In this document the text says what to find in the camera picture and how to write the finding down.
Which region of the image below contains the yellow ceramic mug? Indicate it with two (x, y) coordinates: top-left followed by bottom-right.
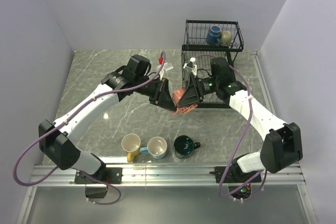
(121, 134), (141, 163)

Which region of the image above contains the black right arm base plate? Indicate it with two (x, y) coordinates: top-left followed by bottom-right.
(209, 165), (263, 184)

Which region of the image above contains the beige ceramic mug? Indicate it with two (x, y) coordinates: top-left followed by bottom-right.
(221, 30), (233, 47)

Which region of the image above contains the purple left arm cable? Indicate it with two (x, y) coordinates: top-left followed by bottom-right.
(13, 50), (166, 206)

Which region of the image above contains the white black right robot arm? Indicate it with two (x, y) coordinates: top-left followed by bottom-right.
(176, 57), (303, 182)

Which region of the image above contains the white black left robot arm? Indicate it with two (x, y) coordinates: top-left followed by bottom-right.
(38, 52), (176, 183)

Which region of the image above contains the black wire dish rack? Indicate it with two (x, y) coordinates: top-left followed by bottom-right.
(181, 19), (247, 109)

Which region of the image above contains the light blue ceramic mug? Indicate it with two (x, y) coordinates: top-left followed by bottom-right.
(140, 136), (167, 159)

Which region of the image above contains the dark blue ceramic mug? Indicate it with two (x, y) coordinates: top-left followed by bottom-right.
(206, 25), (222, 46)

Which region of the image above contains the black box under rail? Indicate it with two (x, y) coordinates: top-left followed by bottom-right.
(85, 186), (108, 199)

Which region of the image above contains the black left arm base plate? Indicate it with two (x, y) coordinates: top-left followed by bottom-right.
(74, 167), (122, 184)

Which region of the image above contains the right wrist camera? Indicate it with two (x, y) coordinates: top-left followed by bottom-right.
(183, 57), (197, 76)

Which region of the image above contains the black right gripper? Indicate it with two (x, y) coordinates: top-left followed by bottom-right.
(176, 74), (218, 110)

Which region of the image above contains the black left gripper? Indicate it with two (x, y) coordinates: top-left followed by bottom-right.
(135, 76), (177, 112)

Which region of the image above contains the aluminium mounting rail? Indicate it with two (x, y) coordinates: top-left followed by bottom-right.
(30, 163), (306, 187)

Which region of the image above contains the dark green ceramic mug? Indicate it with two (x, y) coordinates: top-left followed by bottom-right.
(173, 135), (201, 159)

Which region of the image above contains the pink ceramic mug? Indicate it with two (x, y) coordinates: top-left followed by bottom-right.
(171, 88), (198, 115)

